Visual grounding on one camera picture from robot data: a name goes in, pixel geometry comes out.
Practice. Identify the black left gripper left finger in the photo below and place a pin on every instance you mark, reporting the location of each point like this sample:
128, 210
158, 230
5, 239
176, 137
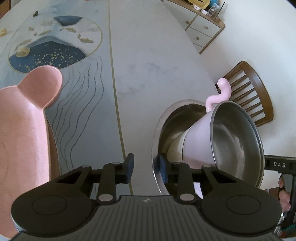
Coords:
111, 175

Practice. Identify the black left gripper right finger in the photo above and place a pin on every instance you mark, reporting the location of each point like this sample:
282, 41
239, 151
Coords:
179, 179

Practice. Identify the large stainless steel bowl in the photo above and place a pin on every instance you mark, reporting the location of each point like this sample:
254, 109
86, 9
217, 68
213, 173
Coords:
176, 119

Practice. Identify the pink flamingo steel cup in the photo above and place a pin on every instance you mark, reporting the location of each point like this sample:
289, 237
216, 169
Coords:
227, 138

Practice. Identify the pink bear shaped plate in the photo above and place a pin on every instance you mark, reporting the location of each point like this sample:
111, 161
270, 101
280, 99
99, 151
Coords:
25, 145

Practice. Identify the person right hand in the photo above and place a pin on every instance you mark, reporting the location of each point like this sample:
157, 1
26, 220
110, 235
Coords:
284, 197

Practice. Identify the black seat wooden chair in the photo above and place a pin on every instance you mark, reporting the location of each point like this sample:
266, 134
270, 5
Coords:
250, 93

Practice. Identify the beige tape roll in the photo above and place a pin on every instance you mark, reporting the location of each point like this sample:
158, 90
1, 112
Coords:
22, 52

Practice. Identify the white wooden sideboard cabinet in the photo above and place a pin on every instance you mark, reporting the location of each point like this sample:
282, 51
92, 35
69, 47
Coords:
201, 29

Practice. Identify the yellow tissue holder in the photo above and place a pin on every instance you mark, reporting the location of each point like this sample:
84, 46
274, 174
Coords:
200, 3

